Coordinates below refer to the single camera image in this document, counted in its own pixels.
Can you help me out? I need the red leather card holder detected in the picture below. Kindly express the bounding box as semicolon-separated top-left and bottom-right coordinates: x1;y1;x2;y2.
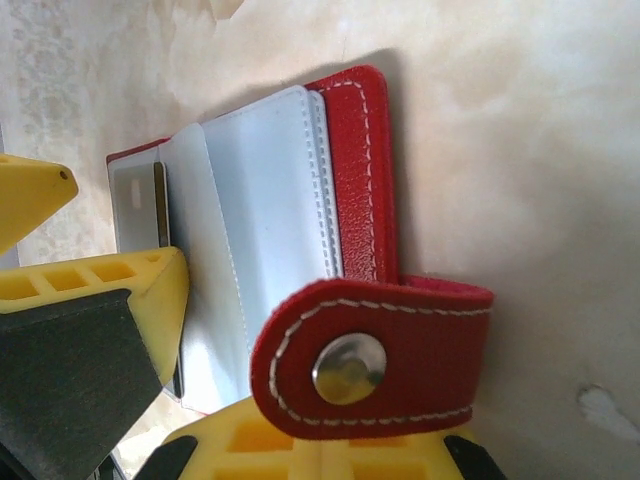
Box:
104;63;497;444

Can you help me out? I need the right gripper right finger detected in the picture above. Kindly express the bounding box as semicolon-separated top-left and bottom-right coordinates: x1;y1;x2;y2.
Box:
322;422;501;480

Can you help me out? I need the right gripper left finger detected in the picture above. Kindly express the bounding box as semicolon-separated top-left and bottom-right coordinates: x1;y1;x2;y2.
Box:
142;398;325;480

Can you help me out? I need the credit card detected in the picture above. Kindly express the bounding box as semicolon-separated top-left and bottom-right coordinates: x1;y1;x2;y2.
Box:
112;160;187;401

